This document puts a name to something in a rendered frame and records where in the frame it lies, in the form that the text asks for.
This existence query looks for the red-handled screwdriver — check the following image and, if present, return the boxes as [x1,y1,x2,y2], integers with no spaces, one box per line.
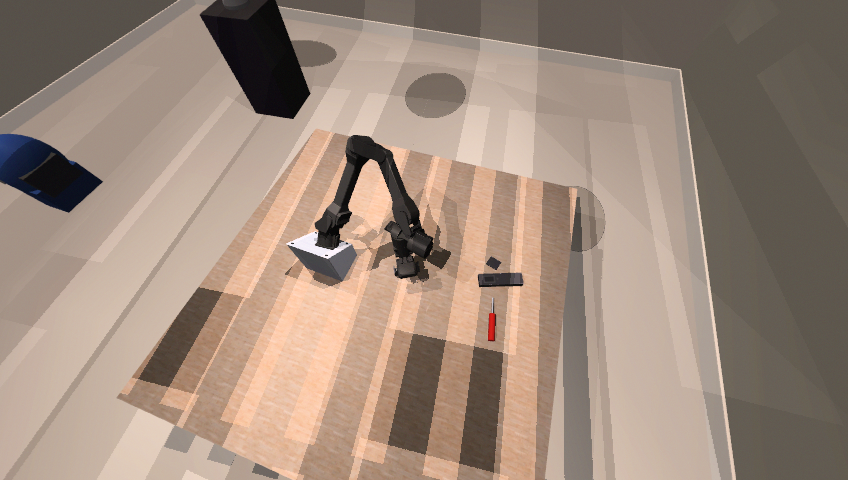
[488,297,496,341]

